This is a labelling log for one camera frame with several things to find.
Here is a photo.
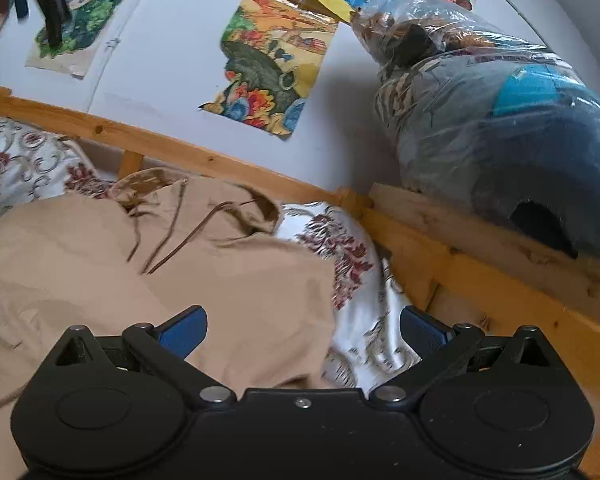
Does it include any yellow-haired figure wall poster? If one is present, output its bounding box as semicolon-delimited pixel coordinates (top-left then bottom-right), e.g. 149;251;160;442
25;0;139;79

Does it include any beige hoodie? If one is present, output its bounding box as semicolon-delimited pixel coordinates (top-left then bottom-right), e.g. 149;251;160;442
0;169;337;480

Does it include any rough wooden board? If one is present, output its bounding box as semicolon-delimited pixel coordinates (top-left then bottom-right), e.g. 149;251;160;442
369;182;600;317

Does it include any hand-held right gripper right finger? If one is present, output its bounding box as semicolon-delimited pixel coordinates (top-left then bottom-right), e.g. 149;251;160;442
369;304;557;409

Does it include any white wall cable duct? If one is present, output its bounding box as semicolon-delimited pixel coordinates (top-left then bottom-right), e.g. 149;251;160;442
87;0;165;111

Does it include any colourful bird wall poster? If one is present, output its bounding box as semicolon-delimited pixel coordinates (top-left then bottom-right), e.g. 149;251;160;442
198;0;340;139

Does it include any floral white duvet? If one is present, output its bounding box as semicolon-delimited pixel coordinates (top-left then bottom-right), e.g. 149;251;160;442
0;112;427;397

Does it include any wooden bed frame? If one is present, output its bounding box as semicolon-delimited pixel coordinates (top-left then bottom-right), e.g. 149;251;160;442
0;85;600;426

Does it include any clear plastic bag of clothes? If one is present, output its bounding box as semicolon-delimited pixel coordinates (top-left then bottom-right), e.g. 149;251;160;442
350;0;600;262

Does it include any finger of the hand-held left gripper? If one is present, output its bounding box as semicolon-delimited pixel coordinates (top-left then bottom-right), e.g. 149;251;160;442
32;0;72;49

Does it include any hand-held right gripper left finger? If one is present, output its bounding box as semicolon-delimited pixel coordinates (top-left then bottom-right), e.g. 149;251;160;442
54;304;238;409

